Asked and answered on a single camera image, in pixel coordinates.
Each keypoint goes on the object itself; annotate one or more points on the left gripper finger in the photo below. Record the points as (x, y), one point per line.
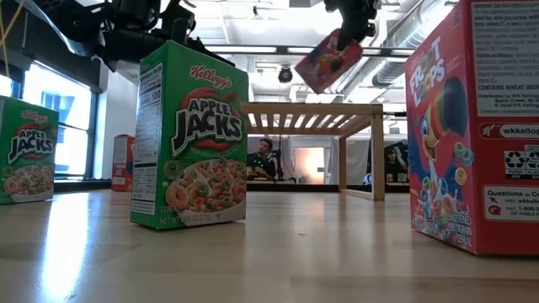
(206, 47)

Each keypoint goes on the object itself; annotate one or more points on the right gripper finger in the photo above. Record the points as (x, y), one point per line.
(347, 38)

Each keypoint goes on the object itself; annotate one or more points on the red Froot Loops cereal box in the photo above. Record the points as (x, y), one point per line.
(463, 139)
(324, 67)
(123, 164)

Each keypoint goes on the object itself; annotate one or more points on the green Apple Jacks cereal box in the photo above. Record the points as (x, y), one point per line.
(189, 139)
(27, 151)

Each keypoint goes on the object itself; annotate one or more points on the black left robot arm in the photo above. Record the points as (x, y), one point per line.
(135, 44)

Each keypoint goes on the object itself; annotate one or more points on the wooden slatted shelf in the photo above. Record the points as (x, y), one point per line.
(316, 108)

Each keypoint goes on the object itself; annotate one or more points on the long ceiling light bar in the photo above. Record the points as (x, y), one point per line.
(261, 49)

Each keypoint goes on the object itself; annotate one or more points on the white partition curtain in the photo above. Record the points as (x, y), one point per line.
(355, 162)

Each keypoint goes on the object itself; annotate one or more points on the person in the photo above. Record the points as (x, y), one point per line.
(393, 164)
(263, 162)

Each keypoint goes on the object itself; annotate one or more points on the large window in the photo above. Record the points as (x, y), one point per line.
(63, 113)

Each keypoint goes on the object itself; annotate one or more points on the silver ventilation duct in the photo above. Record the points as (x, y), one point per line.
(400, 46)

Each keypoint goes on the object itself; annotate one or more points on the black round ceiling camera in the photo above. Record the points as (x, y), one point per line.
(285, 75)

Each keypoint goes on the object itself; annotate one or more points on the black aluminium table frame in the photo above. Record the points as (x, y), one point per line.
(295, 187)

